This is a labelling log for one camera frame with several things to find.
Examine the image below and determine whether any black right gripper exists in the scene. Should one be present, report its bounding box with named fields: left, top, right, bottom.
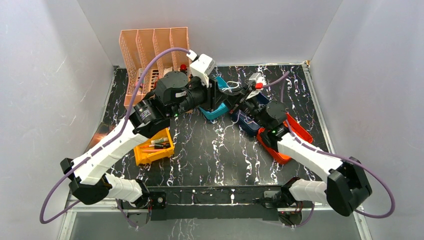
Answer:
left=222, top=84, right=269, bottom=129

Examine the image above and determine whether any teal plastic tray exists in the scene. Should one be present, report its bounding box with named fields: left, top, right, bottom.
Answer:
left=199, top=76, right=229, bottom=120

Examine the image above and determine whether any dark blue plastic tray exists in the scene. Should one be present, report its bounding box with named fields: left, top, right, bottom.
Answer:
left=230, top=93, right=269, bottom=137

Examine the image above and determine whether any orange plastic tray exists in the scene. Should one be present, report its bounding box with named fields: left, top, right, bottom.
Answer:
left=255, top=112, right=314, bottom=166

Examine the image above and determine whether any yellow plastic parts bin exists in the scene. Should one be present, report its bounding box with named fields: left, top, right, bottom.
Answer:
left=133, top=128, right=175, bottom=166

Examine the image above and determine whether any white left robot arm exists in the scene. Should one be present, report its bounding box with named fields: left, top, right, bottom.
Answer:
left=60, top=71, right=227, bottom=208

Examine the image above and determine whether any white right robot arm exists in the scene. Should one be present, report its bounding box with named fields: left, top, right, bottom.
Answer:
left=223, top=88, right=373, bottom=217

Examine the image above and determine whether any red capped black bottle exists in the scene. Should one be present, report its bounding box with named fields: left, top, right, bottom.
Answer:
left=180, top=64, right=188, bottom=73

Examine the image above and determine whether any peach plastic file organizer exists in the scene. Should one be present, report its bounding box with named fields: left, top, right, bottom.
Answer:
left=119, top=27, right=191, bottom=108

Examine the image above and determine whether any dark book with sunset cover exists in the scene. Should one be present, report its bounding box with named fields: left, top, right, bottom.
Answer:
left=87, top=122, right=111, bottom=149

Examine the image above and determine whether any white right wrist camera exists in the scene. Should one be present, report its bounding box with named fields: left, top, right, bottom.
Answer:
left=246, top=72, right=267, bottom=100

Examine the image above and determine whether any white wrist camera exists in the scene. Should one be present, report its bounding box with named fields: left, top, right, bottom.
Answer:
left=189, top=54, right=216, bottom=88
left=246, top=72, right=267, bottom=100

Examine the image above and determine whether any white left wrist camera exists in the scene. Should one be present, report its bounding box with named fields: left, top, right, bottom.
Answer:
left=189, top=54, right=216, bottom=88

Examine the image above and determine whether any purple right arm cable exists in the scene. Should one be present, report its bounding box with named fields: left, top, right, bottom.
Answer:
left=261, top=70, right=397, bottom=229

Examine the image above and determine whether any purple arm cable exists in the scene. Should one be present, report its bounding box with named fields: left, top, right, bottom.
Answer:
left=261, top=70, right=397, bottom=229
left=39, top=47, right=196, bottom=225

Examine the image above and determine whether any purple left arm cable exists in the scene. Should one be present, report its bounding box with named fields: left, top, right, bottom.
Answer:
left=39, top=47, right=196, bottom=225

